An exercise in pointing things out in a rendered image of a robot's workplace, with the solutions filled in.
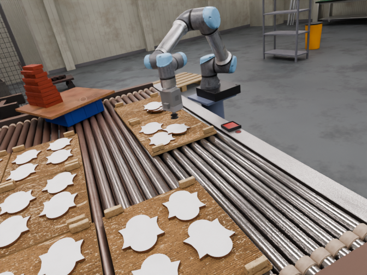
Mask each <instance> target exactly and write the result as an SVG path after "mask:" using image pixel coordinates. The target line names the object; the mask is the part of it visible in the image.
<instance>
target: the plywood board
mask: <svg viewBox="0 0 367 275"><path fill-rule="evenodd" d="M113 93H115V91H114V90H108V89H95V88H82V87H74V88H72V89H69V90H66V91H64V92H61V93H60V95H61V97H62V100H63V102H61V103H59V104H56V105H54V106H51V107H49V108H44V107H38V106H33V105H30V104H27V105H25V106H22V107H19V108H17V109H15V110H16V111H17V112H22V113H26V114H29V115H33V116H38V117H42V118H47V119H54V118H57V117H60V116H62V115H64V114H66V113H69V112H71V111H73V110H76V109H78V108H80V107H83V106H85V105H87V104H90V103H92V102H94V101H96V100H99V99H102V98H104V97H106V96H108V95H111V94H113Z"/></svg>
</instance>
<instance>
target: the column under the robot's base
mask: <svg viewBox="0 0 367 275"><path fill-rule="evenodd" d="M234 96H236V95H233V96H231V97H234ZM231 97H228V98H225V99H222V100H220V101H217V102H214V101H211V100H208V99H205V98H202V97H199V96H197V94H194V95H191V96H188V99H190V100H192V101H196V102H198V103H201V104H202V107H203V108H205V109H207V110H209V111H211V112H212V113H214V114H216V115H218V116H220V117H221V118H223V119H224V107H223V101H224V100H226V99H229V98H231Z"/></svg>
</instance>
